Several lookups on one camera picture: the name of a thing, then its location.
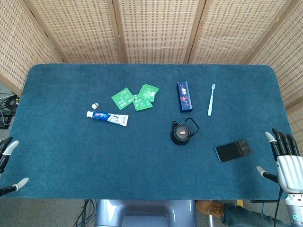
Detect blue carpet table mat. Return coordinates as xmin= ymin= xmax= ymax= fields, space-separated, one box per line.
xmin=0 ymin=63 xmax=294 ymax=201

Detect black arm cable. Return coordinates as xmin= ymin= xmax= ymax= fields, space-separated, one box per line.
xmin=271 ymin=186 xmax=285 ymax=227

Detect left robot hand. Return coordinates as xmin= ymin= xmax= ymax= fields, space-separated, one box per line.
xmin=0 ymin=136 xmax=29 ymax=197

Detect dark blue printed box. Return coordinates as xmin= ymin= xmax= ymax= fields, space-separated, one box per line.
xmin=177 ymin=81 xmax=193 ymax=113

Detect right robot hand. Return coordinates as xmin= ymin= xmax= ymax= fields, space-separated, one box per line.
xmin=256 ymin=128 xmax=303 ymax=194

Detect blue white toothpaste tube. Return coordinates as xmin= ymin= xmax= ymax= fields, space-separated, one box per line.
xmin=86 ymin=110 xmax=129 ymax=127

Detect green tea packet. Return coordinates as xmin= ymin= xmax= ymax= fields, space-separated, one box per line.
xmin=136 ymin=83 xmax=160 ymax=103
xmin=111 ymin=87 xmax=136 ymax=110
xmin=133 ymin=94 xmax=153 ymax=112

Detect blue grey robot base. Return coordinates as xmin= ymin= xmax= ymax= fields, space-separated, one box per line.
xmin=94 ymin=199 xmax=197 ymax=227

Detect blue jeans leg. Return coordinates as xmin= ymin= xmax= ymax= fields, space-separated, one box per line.
xmin=221 ymin=203 xmax=292 ymax=227

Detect pale blue toothbrush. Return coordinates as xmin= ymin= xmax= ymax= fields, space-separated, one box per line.
xmin=207 ymin=84 xmax=216 ymax=117

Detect woven bamboo folding screen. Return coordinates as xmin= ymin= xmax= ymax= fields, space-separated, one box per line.
xmin=0 ymin=0 xmax=303 ymax=112

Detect brown leather shoe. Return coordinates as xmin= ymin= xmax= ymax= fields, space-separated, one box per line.
xmin=196 ymin=200 xmax=225 ymax=219

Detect black cables beside base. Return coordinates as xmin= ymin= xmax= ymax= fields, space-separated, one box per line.
xmin=75 ymin=199 xmax=97 ymax=227

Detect black jar lid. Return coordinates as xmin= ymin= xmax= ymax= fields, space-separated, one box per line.
xmin=174 ymin=125 xmax=191 ymax=141

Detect black phone with folio case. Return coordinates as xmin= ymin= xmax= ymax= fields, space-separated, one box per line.
xmin=214 ymin=139 xmax=252 ymax=164

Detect floor cable bundle with equipment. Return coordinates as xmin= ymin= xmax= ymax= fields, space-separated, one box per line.
xmin=0 ymin=93 xmax=21 ymax=130

